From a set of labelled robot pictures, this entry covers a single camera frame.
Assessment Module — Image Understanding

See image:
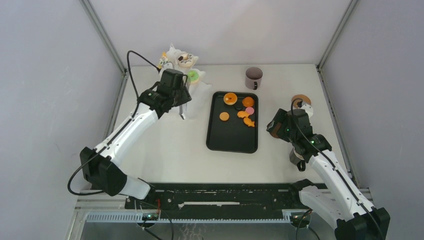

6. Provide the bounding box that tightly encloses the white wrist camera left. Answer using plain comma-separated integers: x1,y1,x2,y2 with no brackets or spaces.
161,61,174,70

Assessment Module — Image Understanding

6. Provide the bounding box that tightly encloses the grey mug white inside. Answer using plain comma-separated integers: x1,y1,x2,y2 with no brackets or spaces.
289,148,306,172

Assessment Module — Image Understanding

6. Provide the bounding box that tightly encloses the black sandwich cookie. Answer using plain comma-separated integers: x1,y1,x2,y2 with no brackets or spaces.
233,102,244,111

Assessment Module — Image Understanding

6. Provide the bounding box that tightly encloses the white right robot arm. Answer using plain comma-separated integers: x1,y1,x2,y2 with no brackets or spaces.
266,108,391,240

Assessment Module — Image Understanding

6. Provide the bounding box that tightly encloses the white chocolate drizzle donut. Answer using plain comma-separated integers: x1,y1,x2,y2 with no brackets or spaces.
177,53,196,68

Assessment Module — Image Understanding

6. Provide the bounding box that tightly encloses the orange fish pastry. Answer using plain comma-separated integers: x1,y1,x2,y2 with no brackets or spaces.
237,111,250,119
243,117,255,127

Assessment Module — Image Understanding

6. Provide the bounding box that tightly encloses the small orange cookie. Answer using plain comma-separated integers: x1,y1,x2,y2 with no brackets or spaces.
219,112,230,122

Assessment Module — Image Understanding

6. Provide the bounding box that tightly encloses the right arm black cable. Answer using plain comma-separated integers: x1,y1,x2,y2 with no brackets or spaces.
290,98,387,240

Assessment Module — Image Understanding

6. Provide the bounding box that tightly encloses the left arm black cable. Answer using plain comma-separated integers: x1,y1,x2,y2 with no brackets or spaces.
67,50,162,197

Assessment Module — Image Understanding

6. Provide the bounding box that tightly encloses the yellow cake slice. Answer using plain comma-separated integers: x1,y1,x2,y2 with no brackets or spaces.
157,52,169,69

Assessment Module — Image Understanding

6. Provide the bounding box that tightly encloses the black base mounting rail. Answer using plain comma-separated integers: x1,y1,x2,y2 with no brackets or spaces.
91,181,334,221

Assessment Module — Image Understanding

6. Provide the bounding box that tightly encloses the brown round coaster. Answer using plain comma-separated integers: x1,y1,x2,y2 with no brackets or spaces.
269,127,280,139

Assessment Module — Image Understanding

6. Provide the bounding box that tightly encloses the pink macaron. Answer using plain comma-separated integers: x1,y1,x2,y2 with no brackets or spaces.
245,107,255,115

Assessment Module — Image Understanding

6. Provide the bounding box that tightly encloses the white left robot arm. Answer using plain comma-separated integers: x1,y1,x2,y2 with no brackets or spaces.
80,69,192,209

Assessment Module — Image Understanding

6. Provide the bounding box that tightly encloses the green frosted donut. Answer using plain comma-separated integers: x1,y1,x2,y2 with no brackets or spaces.
187,69,201,84

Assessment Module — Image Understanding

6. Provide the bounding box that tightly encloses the orange glazed donut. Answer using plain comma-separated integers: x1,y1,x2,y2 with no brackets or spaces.
223,92,238,106

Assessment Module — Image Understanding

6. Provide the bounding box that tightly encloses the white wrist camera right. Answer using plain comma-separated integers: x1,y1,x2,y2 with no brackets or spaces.
300,103,314,119

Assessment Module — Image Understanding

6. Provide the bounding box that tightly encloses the black serving tray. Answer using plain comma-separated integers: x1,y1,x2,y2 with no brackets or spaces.
206,91,259,154

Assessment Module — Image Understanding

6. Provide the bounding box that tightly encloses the dark purple mug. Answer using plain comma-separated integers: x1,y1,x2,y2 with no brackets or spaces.
244,67,263,90

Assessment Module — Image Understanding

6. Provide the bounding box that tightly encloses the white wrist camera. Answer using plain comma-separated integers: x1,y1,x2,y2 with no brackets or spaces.
161,61,174,70
300,103,314,119

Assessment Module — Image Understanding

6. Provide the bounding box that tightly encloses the white three-tier dessert stand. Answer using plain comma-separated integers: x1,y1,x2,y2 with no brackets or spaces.
159,43,212,120

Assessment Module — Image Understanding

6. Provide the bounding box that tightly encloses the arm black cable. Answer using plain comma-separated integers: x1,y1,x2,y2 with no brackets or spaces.
290,98,387,240
67,50,162,197

